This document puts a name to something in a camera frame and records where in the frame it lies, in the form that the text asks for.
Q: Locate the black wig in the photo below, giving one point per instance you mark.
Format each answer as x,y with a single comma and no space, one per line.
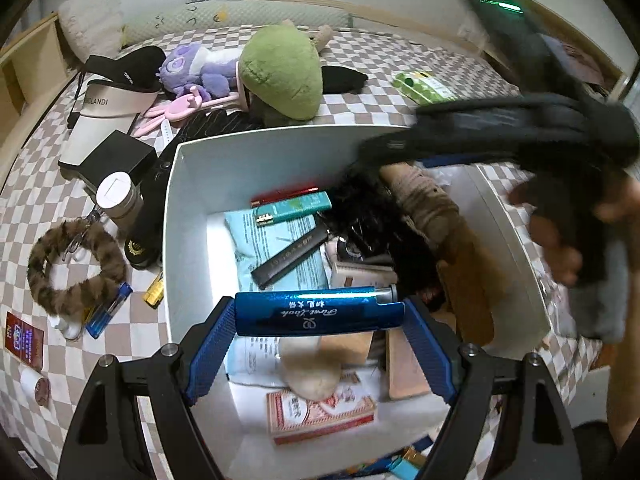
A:
360,205

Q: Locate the beige fluffy puff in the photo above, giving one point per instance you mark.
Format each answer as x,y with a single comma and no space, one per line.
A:
312,370

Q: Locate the white fluffy pillow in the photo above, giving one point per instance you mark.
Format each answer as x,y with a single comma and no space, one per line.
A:
90,25

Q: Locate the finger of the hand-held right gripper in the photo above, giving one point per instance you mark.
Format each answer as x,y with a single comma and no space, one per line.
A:
450,147
500,110

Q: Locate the red patterned card box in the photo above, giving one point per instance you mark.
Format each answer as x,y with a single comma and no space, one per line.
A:
320,417

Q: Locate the green plush toy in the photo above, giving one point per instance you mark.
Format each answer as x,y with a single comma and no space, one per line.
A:
280,70

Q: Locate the small white tape roll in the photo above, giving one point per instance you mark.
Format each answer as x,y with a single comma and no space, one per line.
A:
35,385

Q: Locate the round jar white lid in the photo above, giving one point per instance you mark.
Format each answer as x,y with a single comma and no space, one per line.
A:
120,197

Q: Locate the black cloth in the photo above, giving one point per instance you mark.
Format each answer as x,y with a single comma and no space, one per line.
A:
345,79

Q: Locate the teal foil packet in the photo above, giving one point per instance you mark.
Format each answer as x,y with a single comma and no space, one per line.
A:
255,355
240,260

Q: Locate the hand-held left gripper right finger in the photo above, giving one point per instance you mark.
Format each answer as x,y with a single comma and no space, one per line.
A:
430,355

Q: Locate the dark grey slim lighter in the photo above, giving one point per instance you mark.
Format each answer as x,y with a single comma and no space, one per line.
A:
290,257

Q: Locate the dark blue metallic lighter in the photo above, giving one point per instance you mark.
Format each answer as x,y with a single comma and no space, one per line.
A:
310,312

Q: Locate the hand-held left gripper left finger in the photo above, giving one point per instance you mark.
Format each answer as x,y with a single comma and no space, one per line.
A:
210,355

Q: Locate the black fabric gold emblem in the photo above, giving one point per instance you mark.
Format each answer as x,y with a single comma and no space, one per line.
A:
150,220

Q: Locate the red slim lighter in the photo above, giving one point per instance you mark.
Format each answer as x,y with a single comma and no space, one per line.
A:
285,194

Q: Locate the pink square compact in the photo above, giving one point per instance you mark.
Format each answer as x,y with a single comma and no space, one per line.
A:
410,365

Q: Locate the pile of assorted lighters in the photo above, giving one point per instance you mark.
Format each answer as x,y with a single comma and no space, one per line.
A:
370,470

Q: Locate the beige sun visor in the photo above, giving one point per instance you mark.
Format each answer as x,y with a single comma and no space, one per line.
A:
100,125

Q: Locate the beige plush doll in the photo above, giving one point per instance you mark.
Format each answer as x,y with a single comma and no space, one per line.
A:
320,35

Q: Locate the long pale green bolster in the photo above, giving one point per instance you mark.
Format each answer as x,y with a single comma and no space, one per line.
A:
240,17

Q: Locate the black square box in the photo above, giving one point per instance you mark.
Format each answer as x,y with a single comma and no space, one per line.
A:
117,160

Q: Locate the clear blue lighter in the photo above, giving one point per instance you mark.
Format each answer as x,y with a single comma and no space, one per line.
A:
107,310

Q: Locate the green wet wipes pack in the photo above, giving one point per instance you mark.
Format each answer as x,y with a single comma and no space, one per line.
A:
422,87

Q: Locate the purple plush toy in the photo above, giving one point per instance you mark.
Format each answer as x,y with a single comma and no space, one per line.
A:
200,70

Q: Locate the wooden bedside shelf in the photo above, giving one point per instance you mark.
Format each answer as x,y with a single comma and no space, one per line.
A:
30,60

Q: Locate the white suction hook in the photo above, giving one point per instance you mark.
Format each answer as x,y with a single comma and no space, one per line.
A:
67,329

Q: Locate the white ribbed lighter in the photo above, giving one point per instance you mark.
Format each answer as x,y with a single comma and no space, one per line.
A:
365,275

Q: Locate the gold blue lighter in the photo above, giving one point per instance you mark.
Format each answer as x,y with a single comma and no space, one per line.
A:
155,290

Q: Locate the light blue lighter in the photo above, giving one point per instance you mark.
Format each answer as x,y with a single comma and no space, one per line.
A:
402,469

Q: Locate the pink plastic bunny toy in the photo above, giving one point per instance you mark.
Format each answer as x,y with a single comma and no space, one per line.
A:
175,107

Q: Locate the white cardboard storage box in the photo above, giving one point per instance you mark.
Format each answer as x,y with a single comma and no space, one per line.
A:
200,190

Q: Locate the red cigarette pack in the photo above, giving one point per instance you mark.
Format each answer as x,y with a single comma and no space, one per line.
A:
25,340

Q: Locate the person's right hand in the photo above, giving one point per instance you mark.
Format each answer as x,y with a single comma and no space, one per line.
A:
555,250

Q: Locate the teal lighter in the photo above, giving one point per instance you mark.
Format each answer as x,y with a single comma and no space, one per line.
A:
295,208

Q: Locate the open closet shelf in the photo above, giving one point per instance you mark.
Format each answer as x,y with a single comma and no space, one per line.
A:
612,75

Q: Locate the black hair clip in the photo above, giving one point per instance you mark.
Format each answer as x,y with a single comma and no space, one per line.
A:
351,247

